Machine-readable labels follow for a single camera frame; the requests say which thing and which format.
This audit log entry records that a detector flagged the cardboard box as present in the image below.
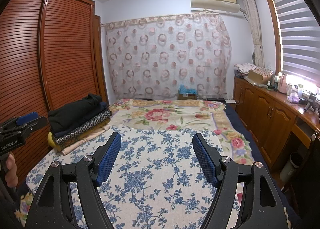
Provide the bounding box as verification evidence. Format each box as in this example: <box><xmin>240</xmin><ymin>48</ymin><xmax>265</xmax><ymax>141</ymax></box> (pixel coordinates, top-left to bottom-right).
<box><xmin>248</xmin><ymin>69</ymin><xmax>272</xmax><ymax>83</ymax></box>

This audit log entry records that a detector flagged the circle print sheer curtain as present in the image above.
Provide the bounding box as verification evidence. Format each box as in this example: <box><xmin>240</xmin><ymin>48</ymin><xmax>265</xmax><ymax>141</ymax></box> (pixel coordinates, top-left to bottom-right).
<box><xmin>101</xmin><ymin>12</ymin><xmax>232</xmax><ymax>101</ymax></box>

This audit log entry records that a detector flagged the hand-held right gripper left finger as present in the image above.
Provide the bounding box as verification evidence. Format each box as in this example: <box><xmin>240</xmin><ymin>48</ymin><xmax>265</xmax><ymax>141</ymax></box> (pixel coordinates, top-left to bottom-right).
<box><xmin>24</xmin><ymin>132</ymin><xmax>122</xmax><ymax>229</ymax></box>

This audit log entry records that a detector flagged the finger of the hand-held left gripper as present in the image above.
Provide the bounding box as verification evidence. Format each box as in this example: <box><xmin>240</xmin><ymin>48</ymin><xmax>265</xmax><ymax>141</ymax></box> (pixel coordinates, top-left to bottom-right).
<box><xmin>2</xmin><ymin>112</ymin><xmax>39</xmax><ymax>127</ymax></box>
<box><xmin>24</xmin><ymin>116</ymin><xmax>48</xmax><ymax>133</ymax></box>

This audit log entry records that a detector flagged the person's left hand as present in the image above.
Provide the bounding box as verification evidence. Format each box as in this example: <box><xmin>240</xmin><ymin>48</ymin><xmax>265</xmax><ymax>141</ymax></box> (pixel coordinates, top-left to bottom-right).
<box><xmin>5</xmin><ymin>153</ymin><xmax>18</xmax><ymax>189</ymax></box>

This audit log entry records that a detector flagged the tied beige curtain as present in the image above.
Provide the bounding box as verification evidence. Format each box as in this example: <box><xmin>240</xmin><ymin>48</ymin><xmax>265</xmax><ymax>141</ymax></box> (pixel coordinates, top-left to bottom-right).
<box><xmin>239</xmin><ymin>0</ymin><xmax>265</xmax><ymax>68</ymax></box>

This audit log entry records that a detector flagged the blue floral white cloth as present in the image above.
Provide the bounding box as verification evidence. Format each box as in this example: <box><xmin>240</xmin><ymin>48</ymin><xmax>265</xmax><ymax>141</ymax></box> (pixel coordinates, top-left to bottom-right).
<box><xmin>26</xmin><ymin>125</ymin><xmax>244</xmax><ymax>229</ymax></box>

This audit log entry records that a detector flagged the pink kettle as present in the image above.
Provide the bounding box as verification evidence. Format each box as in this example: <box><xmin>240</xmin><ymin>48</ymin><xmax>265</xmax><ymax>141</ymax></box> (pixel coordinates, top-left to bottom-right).
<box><xmin>278</xmin><ymin>73</ymin><xmax>288</xmax><ymax>93</ymax></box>

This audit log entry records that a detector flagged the yellow pillow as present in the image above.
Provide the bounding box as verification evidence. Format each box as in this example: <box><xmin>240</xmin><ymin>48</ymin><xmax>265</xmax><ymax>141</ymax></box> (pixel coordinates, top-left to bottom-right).
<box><xmin>47</xmin><ymin>132</ymin><xmax>63</xmax><ymax>151</ymax></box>

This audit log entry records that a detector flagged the black toy figure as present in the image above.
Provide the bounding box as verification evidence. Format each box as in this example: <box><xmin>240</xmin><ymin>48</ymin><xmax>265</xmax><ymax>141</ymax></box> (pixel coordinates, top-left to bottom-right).
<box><xmin>304</xmin><ymin>92</ymin><xmax>320</xmax><ymax>116</ymax></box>

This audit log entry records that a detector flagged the wooden slatted wardrobe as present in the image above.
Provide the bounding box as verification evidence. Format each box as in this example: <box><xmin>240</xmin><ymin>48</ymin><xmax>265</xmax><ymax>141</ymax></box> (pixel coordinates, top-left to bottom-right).
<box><xmin>0</xmin><ymin>0</ymin><xmax>109</xmax><ymax>179</ymax></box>

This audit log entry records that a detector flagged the navy bed sheet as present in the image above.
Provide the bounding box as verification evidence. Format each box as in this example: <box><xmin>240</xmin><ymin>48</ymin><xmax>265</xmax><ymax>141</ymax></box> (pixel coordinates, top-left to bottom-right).
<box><xmin>222</xmin><ymin>102</ymin><xmax>300</xmax><ymax>229</ymax></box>

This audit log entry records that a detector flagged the grey trash bin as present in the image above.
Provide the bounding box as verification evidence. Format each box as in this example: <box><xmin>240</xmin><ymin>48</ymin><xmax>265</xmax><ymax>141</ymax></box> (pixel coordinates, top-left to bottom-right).
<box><xmin>280</xmin><ymin>152</ymin><xmax>303</xmax><ymax>182</ymax></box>

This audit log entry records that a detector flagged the folded navy cloth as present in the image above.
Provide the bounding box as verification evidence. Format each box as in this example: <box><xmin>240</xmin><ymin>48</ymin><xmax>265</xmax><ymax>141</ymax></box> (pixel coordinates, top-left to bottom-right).
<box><xmin>54</xmin><ymin>101</ymin><xmax>108</xmax><ymax>138</ymax></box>

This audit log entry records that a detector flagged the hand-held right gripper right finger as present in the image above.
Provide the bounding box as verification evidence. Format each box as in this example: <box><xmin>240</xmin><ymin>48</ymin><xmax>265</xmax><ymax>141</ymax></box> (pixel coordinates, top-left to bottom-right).
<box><xmin>192</xmin><ymin>133</ymin><xmax>292</xmax><ymax>229</ymax></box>

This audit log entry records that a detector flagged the black printed t-shirt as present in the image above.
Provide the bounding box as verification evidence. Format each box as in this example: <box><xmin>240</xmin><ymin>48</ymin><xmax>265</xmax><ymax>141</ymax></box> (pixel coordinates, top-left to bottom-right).
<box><xmin>47</xmin><ymin>93</ymin><xmax>103</xmax><ymax>134</ymax></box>

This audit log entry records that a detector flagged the wooden side cabinet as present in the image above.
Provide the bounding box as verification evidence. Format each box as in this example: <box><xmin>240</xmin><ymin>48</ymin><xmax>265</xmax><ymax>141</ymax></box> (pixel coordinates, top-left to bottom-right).
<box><xmin>232</xmin><ymin>75</ymin><xmax>320</xmax><ymax>172</ymax></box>

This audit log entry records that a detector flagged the floral fleece blanket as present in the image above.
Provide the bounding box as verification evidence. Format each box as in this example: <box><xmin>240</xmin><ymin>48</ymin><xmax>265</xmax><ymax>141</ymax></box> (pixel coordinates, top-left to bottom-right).
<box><xmin>15</xmin><ymin>99</ymin><xmax>255</xmax><ymax>229</ymax></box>

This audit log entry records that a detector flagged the folded beige cloth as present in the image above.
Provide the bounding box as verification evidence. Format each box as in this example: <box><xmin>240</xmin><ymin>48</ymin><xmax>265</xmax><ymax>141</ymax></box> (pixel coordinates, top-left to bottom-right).
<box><xmin>61</xmin><ymin>123</ymin><xmax>110</xmax><ymax>156</ymax></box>

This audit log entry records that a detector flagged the folded floral cloth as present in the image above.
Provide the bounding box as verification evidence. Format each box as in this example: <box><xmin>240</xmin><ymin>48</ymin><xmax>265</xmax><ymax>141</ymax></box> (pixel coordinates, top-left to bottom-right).
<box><xmin>234</xmin><ymin>62</ymin><xmax>273</xmax><ymax>76</ymax></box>

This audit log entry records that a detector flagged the stack of folded clothes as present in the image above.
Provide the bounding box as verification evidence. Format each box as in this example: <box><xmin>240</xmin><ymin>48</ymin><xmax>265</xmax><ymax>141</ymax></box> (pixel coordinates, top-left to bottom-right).
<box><xmin>54</xmin><ymin>109</ymin><xmax>113</xmax><ymax>144</ymax></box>

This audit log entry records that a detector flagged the box with blue cloth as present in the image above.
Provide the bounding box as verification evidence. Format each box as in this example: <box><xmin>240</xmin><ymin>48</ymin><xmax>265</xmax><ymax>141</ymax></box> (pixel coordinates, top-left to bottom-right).
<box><xmin>177</xmin><ymin>84</ymin><xmax>198</xmax><ymax>100</ymax></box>

